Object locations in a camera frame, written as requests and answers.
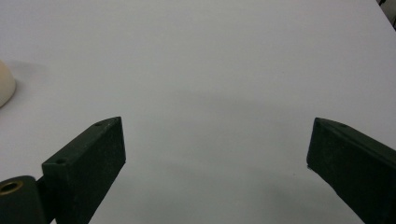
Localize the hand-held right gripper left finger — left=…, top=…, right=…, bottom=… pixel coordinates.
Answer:
left=41, top=116, right=127, bottom=224

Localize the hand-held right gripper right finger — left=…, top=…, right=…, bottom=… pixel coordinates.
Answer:
left=305, top=117, right=396, bottom=224

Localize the cream round object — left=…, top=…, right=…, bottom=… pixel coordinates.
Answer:
left=0, top=60, right=17, bottom=108

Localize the dark stand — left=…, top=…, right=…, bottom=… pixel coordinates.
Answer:
left=376, top=0, right=396, bottom=32

